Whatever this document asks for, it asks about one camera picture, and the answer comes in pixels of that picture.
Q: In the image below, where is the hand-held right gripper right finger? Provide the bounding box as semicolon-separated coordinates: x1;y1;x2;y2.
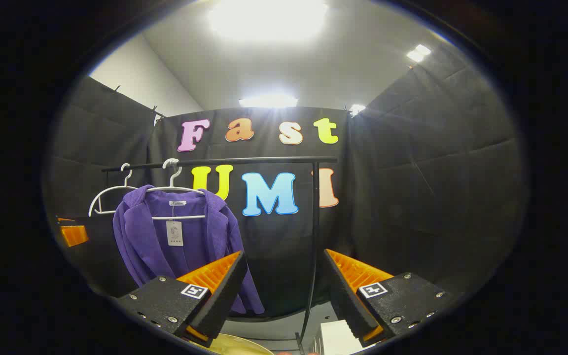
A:
322;248;455;348

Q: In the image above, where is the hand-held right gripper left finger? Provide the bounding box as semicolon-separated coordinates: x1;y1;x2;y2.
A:
116;250;249;348

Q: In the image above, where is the purple jacket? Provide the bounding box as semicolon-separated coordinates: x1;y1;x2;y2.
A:
112;185;266;316

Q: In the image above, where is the white clothes hanger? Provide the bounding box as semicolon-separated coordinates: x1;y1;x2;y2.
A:
88;163;139;217

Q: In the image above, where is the white clothes hanger wrapped hook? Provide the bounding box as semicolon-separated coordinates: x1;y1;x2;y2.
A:
146;158;207;220

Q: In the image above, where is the black metal clothes rack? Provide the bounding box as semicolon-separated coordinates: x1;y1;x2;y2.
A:
101;156;339;355

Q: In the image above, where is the rectangular ceiling light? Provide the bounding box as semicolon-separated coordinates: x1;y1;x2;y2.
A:
239;95;298;108

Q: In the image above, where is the double ceiling light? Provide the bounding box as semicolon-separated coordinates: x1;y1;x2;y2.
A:
406;44;432;63

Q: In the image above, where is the large ceiling light panel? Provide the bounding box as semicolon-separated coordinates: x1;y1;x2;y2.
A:
208;0;329;42

